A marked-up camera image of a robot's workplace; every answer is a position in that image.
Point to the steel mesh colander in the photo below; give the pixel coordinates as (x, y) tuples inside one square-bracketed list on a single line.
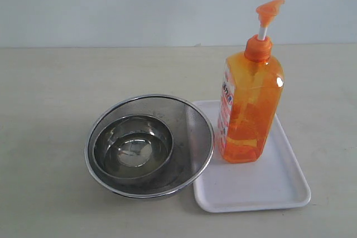
[(193, 146)]

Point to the white plastic tray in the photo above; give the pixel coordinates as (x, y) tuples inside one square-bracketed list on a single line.
[(274, 181)]

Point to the orange pump soap bottle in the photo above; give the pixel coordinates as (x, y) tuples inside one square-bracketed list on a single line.
[(252, 86)]

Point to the small stainless steel bowl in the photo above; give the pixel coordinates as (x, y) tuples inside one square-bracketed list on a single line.
[(133, 148)]

